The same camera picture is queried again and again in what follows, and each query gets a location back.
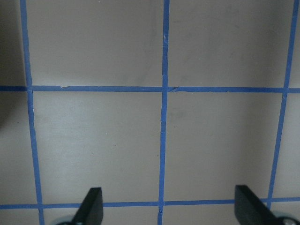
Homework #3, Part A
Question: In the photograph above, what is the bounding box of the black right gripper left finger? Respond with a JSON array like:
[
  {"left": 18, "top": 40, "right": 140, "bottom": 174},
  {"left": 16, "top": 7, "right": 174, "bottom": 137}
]
[{"left": 71, "top": 187, "right": 104, "bottom": 225}]

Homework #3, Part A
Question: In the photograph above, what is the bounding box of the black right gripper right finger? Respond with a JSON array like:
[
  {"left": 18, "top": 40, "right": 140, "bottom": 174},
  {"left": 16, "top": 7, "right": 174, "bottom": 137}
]
[{"left": 234, "top": 185, "right": 281, "bottom": 225}]

